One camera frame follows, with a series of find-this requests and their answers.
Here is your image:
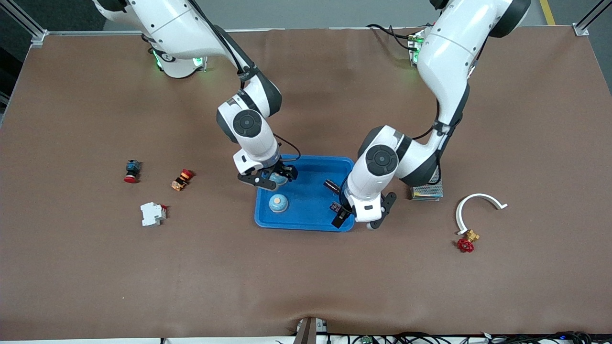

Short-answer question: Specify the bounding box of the blue plastic tray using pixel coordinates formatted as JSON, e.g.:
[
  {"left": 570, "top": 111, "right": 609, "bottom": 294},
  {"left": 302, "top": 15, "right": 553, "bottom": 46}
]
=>
[{"left": 254, "top": 154, "right": 356, "bottom": 233}]

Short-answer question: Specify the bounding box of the metal mesh power supply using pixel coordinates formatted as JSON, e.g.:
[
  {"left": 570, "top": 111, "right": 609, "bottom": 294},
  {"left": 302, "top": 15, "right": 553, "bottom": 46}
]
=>
[{"left": 412, "top": 179, "right": 444, "bottom": 202}]

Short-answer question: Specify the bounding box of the brown table mat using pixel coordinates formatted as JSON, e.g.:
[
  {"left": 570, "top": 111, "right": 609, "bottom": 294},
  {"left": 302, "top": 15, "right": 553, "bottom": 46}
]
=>
[{"left": 0, "top": 26, "right": 612, "bottom": 341}]

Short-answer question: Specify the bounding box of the white curved pipe clamp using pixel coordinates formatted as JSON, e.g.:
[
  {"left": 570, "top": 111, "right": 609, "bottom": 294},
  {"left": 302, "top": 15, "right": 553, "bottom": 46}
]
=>
[{"left": 455, "top": 193, "right": 508, "bottom": 236}]

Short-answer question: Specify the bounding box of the orange striped emergency stop button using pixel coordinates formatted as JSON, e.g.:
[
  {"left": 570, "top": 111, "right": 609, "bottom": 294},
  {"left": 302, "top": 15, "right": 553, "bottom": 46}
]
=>
[{"left": 171, "top": 169, "right": 194, "bottom": 192}]

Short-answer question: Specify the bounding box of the white circuit breaker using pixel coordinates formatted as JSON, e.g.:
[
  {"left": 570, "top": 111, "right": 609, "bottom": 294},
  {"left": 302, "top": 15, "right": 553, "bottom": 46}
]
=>
[{"left": 140, "top": 202, "right": 168, "bottom": 227}]

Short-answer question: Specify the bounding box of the red pushbutton with blue base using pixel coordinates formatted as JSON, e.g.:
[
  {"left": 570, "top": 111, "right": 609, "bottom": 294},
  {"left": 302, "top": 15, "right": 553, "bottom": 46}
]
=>
[{"left": 124, "top": 160, "right": 142, "bottom": 184}]

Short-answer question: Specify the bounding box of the brass valve with red handle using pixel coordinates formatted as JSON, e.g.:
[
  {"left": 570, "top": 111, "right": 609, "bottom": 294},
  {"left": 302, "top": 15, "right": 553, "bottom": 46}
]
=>
[{"left": 457, "top": 229, "right": 481, "bottom": 254}]

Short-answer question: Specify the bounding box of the black left arm base cable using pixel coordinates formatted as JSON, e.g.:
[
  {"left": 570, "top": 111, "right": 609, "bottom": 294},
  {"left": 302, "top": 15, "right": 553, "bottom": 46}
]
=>
[{"left": 367, "top": 23, "right": 416, "bottom": 51}]

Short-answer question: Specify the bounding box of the black cable bundle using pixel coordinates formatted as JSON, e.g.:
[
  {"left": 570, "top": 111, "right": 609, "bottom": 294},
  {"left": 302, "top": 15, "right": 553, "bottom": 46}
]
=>
[{"left": 330, "top": 331, "right": 612, "bottom": 344}]

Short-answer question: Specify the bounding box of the aluminium frame profile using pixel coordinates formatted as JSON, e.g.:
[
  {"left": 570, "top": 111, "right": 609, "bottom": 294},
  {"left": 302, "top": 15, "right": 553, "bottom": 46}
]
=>
[
  {"left": 0, "top": 0, "right": 48, "bottom": 48},
  {"left": 575, "top": 0, "right": 612, "bottom": 37}
]

